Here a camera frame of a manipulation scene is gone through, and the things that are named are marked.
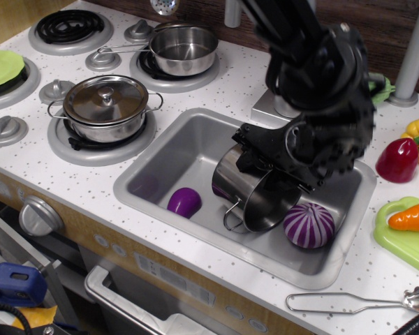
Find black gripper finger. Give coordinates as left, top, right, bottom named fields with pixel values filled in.
left=263, top=172, right=300, bottom=192
left=236, top=150, right=265, bottom=173

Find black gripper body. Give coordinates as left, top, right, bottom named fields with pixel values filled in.
left=233, top=115, right=374, bottom=191

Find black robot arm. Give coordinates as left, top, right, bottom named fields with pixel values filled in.
left=233, top=1, right=375, bottom=190

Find grey sink basin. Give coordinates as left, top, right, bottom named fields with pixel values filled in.
left=114, top=108, right=376, bottom=290

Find lidded steel pot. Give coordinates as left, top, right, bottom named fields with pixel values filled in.
left=47, top=75, right=164, bottom=143

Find purple white striped onion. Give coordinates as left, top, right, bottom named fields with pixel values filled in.
left=283, top=202, right=335, bottom=249

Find grey toy faucet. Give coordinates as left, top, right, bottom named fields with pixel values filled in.
left=251, top=90, right=300, bottom=128

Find purple toy eggplant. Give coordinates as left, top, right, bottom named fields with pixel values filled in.
left=167, top=188, right=203, bottom=218

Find green toy gourd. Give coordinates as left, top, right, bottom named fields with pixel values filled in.
left=368, top=73, right=395, bottom=105

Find red toy pepper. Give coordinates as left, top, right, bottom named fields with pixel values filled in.
left=375, top=137, right=419, bottom=184

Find orange toy carrot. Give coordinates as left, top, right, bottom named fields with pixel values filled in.
left=388, top=204, right=419, bottom=232

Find green cutting board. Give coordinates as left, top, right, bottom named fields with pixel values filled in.
left=373, top=196, right=419, bottom=270

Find grey stove knob back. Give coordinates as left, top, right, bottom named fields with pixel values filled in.
left=124, top=20, right=154, bottom=43

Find grey stove knob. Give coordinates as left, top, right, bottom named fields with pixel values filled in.
left=38, top=79, right=75, bottom=105
left=85, top=47, right=122, bottom=72
left=0, top=116, right=29, bottom=147
left=124, top=20, right=154, bottom=43

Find hanging slotted spoon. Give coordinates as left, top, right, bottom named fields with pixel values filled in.
left=150, top=0, right=180, bottom=16

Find grey stove knob centre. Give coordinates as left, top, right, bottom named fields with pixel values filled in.
left=85, top=47, right=122, bottom=72

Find grey stove knob middle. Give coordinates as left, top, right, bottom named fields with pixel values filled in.
left=38, top=79, right=75, bottom=105

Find grey oven dial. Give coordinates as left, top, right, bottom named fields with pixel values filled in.
left=19, top=195, right=64, bottom=237

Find black coil burner back left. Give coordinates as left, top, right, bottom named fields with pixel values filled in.
left=36, top=10, right=105, bottom=44

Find grey stove knob front left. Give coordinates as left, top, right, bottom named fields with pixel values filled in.
left=0, top=116, right=29, bottom=147

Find blue clamp tool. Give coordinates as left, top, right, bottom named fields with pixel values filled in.
left=0, top=262, right=47, bottom=307

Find yellow tape piece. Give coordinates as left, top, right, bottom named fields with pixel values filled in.
left=18, top=306, right=58, bottom=328

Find green plate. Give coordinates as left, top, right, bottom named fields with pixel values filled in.
left=0, top=50, right=25, bottom=86

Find steel saucepan with handle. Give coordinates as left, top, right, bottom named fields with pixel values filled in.
left=97, top=25, right=219, bottom=77

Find grey post right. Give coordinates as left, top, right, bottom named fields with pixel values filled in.
left=388, top=15, right=419, bottom=107

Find oven door handle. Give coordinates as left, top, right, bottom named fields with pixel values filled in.
left=84, top=266, right=214, bottom=334

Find steel wire-handled spoon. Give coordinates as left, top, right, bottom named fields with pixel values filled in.
left=285, top=286, right=419, bottom=315

